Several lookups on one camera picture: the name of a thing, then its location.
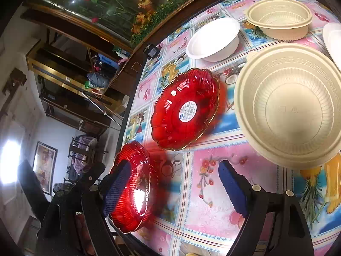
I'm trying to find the red glass plate with sticker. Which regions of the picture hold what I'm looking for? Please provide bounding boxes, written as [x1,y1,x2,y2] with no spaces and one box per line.
[150,68,220,151]

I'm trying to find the large beige plastic bowl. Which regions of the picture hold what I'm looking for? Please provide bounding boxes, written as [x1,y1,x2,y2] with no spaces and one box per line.
[234,43,340,169]

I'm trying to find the small white foam bowl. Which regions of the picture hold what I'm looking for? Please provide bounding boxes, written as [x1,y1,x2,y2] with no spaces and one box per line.
[186,17,240,63]

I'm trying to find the small beige plastic bowl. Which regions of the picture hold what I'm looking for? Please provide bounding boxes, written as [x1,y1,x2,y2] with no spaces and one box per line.
[245,0,313,41]

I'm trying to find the large white foam bowl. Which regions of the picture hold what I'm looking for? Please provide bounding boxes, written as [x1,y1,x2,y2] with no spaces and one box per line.
[322,23,341,70]

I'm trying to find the wooden chair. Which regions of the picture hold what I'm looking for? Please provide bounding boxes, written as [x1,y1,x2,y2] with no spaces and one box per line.
[64,135,108,185]

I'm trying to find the colourful patterned tablecloth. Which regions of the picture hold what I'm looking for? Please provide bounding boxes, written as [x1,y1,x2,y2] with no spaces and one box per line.
[123,0,340,255]

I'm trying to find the dark wooden cabinet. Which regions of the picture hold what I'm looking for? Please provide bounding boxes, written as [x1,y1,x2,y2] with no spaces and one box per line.
[20,0,150,137]

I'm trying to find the small black jar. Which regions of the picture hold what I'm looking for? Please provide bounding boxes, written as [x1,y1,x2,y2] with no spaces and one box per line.
[143,43,161,60]

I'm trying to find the flower mural panel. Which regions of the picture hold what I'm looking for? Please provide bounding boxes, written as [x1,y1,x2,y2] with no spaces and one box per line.
[32,0,230,49]

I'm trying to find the framed wall picture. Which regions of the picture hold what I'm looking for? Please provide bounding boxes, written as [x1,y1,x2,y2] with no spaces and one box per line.
[32,141,58,195]

